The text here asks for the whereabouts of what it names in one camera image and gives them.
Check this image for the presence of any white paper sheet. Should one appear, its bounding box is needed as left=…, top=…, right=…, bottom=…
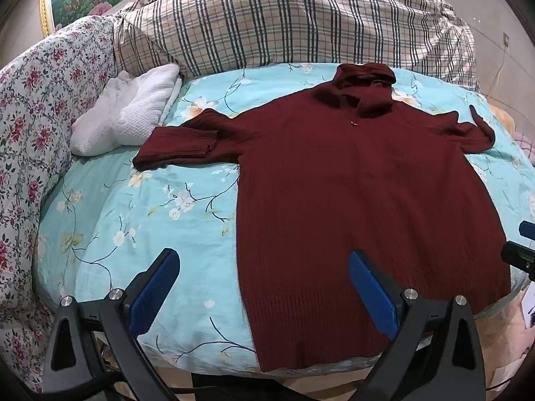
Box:
left=518, top=283, right=535, bottom=328

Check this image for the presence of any white cable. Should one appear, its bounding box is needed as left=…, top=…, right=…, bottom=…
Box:
left=487, top=42, right=510, bottom=95

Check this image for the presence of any maroon knit sweater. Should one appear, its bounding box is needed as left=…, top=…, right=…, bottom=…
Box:
left=133, top=62, right=513, bottom=373

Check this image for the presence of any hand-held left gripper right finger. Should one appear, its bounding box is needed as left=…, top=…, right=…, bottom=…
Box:
left=348, top=250, right=488, bottom=401

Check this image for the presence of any plaid pillow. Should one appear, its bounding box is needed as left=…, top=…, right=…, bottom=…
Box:
left=113, top=0, right=481, bottom=93

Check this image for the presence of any white knit cloth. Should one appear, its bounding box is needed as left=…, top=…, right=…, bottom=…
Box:
left=70, top=63, right=184, bottom=156

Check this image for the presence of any floral print blanket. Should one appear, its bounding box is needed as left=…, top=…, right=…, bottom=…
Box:
left=0, top=16, right=120, bottom=393

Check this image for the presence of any pink cloth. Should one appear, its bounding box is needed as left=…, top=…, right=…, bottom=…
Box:
left=512, top=129, right=535, bottom=164

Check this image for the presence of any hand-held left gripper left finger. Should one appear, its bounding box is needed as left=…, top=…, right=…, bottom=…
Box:
left=42, top=248, right=181, bottom=401

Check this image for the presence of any light blue floral bed sheet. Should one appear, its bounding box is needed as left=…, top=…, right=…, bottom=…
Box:
left=33, top=62, right=535, bottom=381

